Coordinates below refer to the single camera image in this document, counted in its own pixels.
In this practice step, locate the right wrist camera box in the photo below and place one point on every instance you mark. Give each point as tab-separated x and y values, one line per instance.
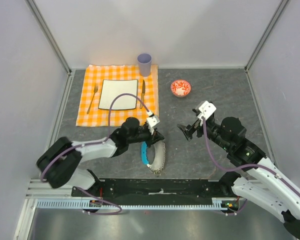
204	110

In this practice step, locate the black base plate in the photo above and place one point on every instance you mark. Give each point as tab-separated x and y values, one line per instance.
122	187

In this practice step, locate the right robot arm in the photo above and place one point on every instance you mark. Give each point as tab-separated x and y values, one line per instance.
254	176

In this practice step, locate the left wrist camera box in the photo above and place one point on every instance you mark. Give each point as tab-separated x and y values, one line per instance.
152	121

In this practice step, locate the gold fork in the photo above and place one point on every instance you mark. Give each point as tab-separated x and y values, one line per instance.
95	90

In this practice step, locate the gold knife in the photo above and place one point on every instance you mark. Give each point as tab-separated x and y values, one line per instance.
143	91

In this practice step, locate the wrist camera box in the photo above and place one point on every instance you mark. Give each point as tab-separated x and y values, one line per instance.
152	121
204	110

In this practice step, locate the lilac plastic cup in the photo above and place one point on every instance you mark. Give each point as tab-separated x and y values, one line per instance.
144	63

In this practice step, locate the red patterned bowl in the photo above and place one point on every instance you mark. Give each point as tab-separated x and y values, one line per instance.
180	88

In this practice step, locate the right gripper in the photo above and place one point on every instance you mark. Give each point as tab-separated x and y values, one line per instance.
188	130

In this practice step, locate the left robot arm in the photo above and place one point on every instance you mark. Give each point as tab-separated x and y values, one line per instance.
59	164

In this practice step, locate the slotted cable duct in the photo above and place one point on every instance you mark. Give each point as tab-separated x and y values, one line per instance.
87	204

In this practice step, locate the white square plate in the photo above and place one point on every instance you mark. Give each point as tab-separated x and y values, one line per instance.
113	88

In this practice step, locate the orange checkered cloth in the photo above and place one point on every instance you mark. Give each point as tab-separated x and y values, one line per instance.
99	117

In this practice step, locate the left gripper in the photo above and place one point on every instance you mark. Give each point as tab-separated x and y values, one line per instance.
154	138

